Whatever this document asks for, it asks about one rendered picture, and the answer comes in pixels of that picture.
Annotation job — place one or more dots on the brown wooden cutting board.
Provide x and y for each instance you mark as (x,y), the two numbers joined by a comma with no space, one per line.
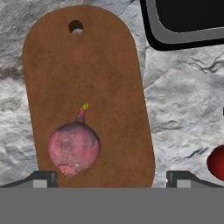
(87,78)

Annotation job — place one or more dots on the black and grey sink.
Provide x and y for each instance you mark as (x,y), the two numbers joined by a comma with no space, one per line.
(186,20)

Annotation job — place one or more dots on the red onion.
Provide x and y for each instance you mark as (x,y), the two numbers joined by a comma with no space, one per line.
(74,147)

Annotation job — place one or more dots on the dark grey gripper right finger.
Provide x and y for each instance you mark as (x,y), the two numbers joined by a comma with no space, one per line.
(179,178)

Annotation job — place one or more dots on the red tomato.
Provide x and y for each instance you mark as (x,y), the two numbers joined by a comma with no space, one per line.
(217,163)

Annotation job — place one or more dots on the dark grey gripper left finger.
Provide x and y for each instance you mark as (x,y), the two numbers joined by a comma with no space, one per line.
(43,178)

